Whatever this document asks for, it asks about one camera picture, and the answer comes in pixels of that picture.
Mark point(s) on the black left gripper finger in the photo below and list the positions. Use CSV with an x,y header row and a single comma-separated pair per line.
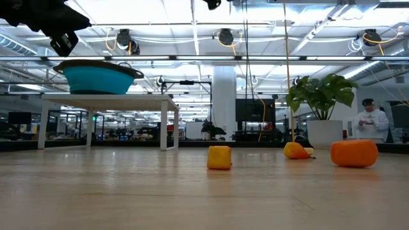
x,y
73,25
70,11

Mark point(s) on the blue collapsible bowl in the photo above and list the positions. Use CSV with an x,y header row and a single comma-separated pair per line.
x,y
96,80

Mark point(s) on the orange yellow fruit wedge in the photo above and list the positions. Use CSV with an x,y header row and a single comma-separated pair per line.
x,y
294,151

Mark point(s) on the orange toy fruit chunk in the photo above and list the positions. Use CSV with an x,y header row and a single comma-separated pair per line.
x,y
354,153

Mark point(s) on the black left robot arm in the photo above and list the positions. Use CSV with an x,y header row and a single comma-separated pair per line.
x,y
12,9

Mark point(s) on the yellow orange fruit cube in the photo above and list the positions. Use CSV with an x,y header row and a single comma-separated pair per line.
x,y
219,158

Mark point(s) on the white perforated metal shelf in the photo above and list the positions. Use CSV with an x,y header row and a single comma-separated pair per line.
x,y
112,101

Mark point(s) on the black office monitor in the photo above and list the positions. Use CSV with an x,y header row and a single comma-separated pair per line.
x,y
19,117
401,116

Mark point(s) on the green potted plant, white pot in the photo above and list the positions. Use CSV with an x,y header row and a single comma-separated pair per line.
x,y
322,96

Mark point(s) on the person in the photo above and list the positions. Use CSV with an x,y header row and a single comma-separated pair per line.
x,y
372,123

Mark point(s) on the black background camera rig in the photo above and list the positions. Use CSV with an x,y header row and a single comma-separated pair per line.
x,y
187,82

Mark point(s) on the black wall screen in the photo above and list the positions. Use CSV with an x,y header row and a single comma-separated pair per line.
x,y
255,110

